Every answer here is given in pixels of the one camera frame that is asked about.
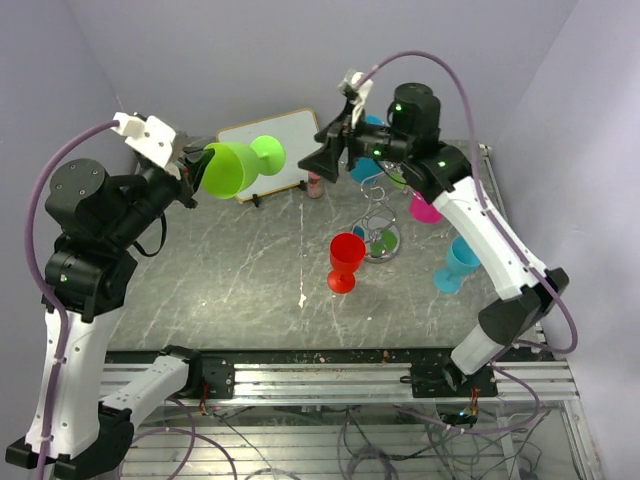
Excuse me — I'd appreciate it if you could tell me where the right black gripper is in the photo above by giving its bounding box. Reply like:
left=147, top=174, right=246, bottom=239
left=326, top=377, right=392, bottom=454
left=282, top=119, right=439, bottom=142
left=298, top=101, right=413, bottom=183

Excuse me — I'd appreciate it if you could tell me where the blue wine glass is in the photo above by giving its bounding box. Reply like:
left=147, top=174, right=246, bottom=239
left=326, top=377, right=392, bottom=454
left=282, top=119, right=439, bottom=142
left=347, top=115, right=387, bottom=186
left=433, top=236, right=481, bottom=294

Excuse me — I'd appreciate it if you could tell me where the green wine glass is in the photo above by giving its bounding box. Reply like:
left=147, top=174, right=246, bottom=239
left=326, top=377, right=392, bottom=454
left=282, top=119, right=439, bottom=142
left=387, top=169, right=406, bottom=189
left=200, top=135, right=286, bottom=199

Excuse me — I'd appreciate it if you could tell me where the pink wine glass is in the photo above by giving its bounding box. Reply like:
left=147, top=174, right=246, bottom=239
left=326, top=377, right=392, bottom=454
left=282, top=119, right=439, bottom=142
left=409, top=194, right=442, bottom=224

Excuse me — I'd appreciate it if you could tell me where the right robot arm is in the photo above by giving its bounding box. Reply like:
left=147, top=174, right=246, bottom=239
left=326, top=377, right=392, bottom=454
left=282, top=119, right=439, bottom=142
left=298, top=83, right=569, bottom=396

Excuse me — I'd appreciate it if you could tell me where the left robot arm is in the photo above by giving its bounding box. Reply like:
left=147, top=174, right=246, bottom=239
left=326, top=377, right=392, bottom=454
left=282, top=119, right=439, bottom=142
left=5, top=150, right=210, bottom=479

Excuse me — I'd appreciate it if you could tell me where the chrome wine glass rack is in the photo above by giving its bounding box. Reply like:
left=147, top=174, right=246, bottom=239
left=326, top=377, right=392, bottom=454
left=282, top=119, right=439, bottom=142
left=351, top=164, right=402, bottom=264

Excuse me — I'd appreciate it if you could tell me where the red wine glass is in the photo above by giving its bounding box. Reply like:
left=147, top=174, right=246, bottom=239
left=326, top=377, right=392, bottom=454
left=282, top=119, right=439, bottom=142
left=327, top=232, right=366, bottom=294

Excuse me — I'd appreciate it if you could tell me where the small pink bottle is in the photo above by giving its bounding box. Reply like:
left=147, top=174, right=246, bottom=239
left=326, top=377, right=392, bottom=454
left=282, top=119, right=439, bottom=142
left=306, top=172, right=324, bottom=199

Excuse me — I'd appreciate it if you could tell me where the small whiteboard with wooden frame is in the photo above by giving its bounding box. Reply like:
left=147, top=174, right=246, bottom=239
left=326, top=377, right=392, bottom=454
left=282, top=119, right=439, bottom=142
left=217, top=108, right=318, bottom=203

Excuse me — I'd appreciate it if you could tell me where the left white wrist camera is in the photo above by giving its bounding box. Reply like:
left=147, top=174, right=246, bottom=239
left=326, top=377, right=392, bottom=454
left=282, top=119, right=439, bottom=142
left=112, top=112, right=188, bottom=180

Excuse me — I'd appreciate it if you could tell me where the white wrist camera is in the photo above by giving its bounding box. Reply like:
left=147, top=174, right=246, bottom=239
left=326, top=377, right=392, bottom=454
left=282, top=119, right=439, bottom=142
left=338, top=69, right=374, bottom=129
left=112, top=112, right=188, bottom=180

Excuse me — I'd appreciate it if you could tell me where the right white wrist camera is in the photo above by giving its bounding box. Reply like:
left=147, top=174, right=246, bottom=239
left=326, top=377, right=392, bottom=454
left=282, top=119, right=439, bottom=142
left=338, top=69, right=374, bottom=129

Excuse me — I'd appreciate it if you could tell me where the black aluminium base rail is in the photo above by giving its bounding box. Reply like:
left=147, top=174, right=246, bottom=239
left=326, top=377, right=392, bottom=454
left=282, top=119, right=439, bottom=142
left=104, top=349, right=501, bottom=401

